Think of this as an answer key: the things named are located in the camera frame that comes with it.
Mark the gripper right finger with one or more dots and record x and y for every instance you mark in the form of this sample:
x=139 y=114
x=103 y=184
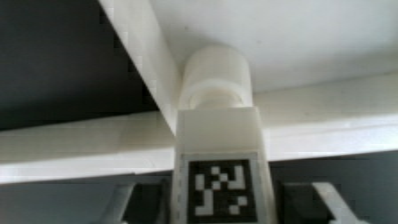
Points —
x=313 y=205

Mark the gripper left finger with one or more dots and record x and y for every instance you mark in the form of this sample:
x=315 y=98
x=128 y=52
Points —
x=137 y=205

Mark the white table leg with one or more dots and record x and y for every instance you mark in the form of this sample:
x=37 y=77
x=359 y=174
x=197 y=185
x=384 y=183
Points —
x=222 y=193

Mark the white square table top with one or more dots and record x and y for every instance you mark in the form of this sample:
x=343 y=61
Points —
x=318 y=43

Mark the white U-shaped fence wall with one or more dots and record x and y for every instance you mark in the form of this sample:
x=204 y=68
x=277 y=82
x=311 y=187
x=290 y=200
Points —
x=121 y=145

